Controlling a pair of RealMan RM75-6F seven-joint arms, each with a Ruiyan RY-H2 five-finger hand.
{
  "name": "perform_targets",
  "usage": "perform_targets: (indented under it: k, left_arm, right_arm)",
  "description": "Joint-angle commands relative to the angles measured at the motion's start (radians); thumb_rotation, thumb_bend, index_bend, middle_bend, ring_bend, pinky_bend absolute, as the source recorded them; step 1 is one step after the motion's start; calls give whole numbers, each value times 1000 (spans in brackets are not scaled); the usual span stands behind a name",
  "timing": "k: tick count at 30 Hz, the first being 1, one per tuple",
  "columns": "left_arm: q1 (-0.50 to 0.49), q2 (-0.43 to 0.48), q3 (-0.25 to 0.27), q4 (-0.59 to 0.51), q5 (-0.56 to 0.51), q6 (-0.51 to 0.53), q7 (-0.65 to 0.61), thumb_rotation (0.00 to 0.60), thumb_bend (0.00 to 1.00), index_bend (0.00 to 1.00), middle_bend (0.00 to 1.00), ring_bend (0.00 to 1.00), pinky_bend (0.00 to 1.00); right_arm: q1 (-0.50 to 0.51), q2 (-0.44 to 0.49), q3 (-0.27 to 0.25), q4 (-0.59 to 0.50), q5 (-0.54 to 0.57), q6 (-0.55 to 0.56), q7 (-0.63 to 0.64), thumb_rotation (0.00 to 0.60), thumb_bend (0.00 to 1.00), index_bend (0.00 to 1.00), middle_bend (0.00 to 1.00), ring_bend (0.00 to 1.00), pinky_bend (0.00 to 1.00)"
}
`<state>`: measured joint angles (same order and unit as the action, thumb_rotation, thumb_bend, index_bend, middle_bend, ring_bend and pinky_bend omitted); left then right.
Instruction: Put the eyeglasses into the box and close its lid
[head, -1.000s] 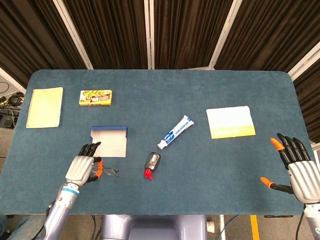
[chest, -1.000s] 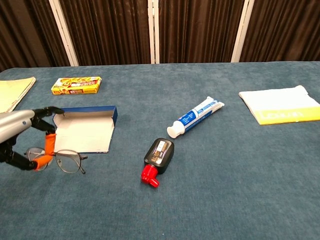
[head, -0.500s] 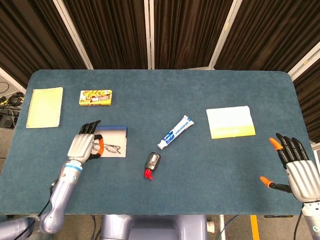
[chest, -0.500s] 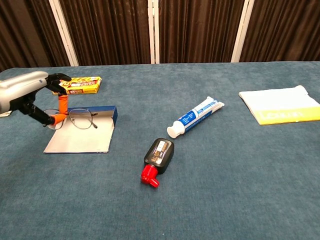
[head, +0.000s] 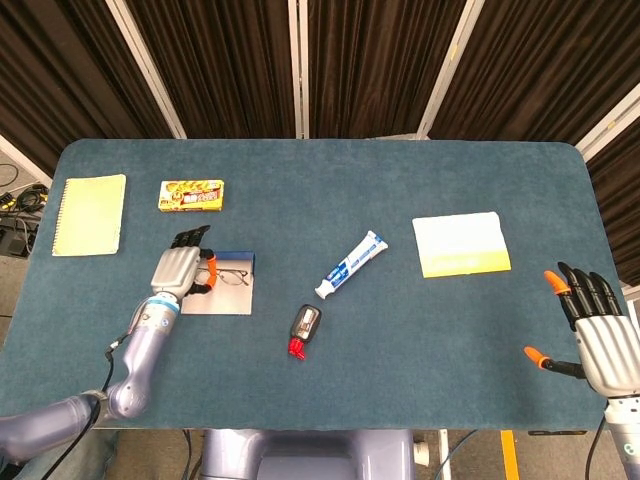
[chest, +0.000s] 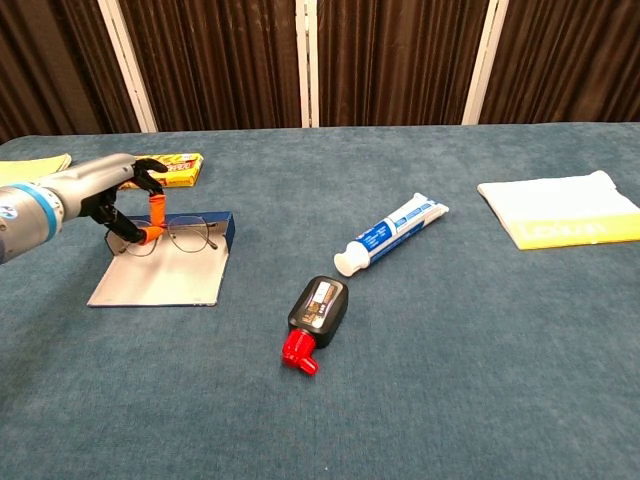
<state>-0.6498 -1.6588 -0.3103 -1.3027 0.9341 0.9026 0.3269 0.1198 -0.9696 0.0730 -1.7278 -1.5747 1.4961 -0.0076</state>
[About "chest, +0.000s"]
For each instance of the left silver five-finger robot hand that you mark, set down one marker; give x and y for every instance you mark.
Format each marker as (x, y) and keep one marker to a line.
(95, 175)

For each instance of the wire-frame eyeglasses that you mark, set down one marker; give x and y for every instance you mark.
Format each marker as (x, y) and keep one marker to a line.
(189, 235)

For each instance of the blue glasses case box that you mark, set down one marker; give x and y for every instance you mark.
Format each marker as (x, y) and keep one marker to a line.
(165, 280)

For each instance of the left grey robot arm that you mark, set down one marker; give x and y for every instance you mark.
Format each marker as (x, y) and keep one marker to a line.
(25, 215)

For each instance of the pale yellow cloth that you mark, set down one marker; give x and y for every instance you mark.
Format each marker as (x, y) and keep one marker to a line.
(30, 167)

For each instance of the yellow snack box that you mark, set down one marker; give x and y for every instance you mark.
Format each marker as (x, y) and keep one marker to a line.
(185, 170)

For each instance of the dark brown curtain panel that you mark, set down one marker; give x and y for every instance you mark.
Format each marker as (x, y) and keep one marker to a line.
(50, 65)
(215, 60)
(570, 60)
(400, 60)

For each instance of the black bottle with red cap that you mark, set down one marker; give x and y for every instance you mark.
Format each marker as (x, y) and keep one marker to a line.
(320, 305)

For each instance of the white blue toothpaste tube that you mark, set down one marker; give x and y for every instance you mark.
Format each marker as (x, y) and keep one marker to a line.
(390, 230)

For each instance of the blue felt table cloth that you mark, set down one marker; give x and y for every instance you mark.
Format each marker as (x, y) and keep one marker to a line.
(450, 350)

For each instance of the white yellow folded cloth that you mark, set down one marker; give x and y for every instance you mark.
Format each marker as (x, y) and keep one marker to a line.
(555, 210)

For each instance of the white partition frame post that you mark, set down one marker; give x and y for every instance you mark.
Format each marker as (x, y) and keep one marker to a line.
(301, 60)
(128, 65)
(486, 60)

